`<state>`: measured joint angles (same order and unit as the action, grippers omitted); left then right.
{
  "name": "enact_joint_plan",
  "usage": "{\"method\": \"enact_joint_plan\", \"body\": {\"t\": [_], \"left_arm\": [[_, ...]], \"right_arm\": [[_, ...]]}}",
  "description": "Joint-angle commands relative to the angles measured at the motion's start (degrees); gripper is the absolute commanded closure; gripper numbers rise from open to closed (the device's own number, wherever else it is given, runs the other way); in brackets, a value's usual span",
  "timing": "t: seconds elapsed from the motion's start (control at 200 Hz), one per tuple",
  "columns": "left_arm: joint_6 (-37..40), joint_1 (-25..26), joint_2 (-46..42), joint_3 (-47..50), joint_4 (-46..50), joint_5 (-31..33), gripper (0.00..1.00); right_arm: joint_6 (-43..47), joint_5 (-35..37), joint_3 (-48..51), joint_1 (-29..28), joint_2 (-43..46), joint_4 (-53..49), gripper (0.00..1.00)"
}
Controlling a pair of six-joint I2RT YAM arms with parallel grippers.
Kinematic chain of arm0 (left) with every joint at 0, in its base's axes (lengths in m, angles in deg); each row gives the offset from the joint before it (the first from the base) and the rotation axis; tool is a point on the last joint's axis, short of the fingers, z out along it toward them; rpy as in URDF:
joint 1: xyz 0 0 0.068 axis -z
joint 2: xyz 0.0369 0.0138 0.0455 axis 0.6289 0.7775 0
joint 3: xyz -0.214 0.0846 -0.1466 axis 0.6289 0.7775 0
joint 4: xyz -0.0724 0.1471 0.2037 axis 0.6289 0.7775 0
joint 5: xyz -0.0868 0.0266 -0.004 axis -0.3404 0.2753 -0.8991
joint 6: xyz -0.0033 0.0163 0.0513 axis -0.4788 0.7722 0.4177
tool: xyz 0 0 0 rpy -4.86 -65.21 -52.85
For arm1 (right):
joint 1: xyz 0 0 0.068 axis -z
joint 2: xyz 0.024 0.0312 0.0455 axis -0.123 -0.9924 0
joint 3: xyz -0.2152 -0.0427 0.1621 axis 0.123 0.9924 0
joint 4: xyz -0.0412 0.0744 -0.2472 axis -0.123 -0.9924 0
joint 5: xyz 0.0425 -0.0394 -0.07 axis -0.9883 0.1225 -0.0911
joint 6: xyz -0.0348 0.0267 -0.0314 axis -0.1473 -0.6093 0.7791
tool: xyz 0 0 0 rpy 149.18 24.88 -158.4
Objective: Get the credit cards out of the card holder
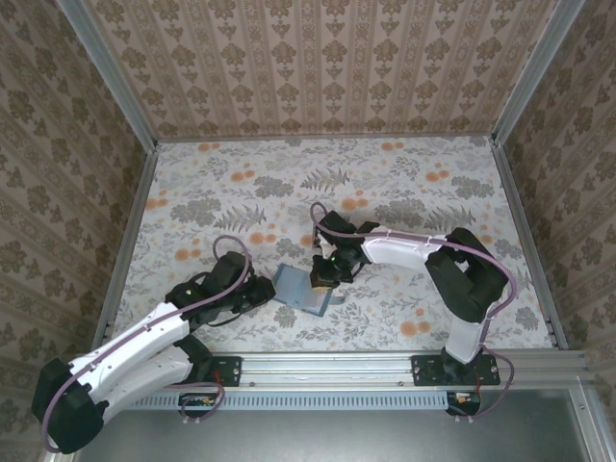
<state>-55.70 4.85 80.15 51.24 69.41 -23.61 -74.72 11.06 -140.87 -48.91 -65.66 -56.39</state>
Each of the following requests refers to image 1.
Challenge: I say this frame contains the grey steel sheet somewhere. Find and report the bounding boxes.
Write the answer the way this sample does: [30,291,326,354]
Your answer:
[71,408,591,462]

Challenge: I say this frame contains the black connector board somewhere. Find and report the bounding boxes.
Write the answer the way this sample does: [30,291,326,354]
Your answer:
[445,390,482,418]
[178,392,218,419]

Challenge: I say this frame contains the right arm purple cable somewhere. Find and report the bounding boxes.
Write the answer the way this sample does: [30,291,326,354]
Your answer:
[310,201,520,425]

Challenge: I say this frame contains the teal card holder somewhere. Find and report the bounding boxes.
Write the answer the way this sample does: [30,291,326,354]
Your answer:
[270,263,348,318]

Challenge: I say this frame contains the aluminium side rail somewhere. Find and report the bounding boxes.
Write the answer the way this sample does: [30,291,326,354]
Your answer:
[90,139,160,355]
[489,136,570,351]

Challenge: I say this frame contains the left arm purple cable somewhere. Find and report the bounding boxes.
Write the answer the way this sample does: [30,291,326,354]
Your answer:
[40,234,255,454]

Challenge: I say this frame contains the floral table covering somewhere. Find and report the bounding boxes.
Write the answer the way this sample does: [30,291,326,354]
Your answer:
[108,136,554,352]

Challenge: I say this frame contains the slotted grey cable duct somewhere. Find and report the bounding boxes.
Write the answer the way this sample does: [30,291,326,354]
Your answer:
[88,389,451,412]

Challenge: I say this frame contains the wide aluminium frame rail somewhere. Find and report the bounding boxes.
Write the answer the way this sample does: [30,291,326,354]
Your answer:
[71,349,594,389]

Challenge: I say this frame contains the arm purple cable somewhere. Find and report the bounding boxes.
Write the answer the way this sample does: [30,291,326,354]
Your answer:
[310,201,520,425]
[40,234,255,454]

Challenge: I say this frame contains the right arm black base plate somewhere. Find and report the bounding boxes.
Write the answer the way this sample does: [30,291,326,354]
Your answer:
[412,354,501,387]

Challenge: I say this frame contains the aluminium frame post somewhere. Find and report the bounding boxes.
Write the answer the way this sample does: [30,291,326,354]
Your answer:
[491,0,598,145]
[54,0,160,150]

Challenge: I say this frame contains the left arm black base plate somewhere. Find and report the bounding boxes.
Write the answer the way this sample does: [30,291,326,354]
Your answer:
[156,354,242,387]

